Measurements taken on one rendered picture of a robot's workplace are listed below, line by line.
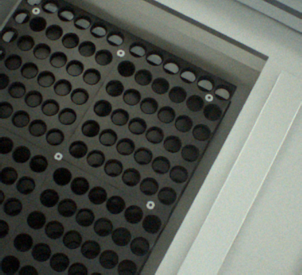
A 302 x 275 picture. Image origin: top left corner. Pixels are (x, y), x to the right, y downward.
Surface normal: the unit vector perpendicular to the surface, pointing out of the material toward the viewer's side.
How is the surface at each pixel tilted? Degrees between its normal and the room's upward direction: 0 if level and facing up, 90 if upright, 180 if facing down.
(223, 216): 0
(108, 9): 0
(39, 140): 0
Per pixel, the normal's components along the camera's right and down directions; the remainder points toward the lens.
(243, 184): 0.07, -0.36
